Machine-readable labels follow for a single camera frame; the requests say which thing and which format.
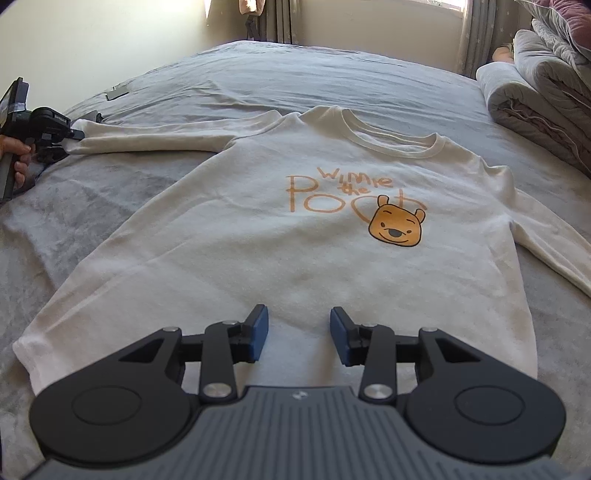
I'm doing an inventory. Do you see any grey curtain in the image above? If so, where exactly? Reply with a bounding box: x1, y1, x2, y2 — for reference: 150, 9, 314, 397
261, 0, 302, 45
462, 0, 519, 80

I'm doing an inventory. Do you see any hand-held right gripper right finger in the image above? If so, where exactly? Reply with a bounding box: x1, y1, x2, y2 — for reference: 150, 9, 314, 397
329, 306, 481, 407

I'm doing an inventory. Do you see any person's left hand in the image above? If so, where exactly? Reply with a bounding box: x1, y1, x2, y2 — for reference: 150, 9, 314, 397
0, 135, 37, 186

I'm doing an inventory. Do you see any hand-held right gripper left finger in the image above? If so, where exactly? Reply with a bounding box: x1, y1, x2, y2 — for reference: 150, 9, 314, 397
112, 304, 271, 407

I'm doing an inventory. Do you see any grey bed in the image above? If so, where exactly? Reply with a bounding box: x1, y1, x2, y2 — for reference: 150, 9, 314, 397
0, 39, 591, 480

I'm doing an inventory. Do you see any cream long-sleeve sweatshirt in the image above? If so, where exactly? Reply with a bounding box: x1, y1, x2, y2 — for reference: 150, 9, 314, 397
11, 105, 591, 393

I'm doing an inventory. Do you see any folded grey duvet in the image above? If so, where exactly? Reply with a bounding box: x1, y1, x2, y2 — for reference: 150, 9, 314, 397
513, 19, 591, 153

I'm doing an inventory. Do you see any maroon pillow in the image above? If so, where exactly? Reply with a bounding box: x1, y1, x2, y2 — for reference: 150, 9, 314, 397
547, 0, 591, 35

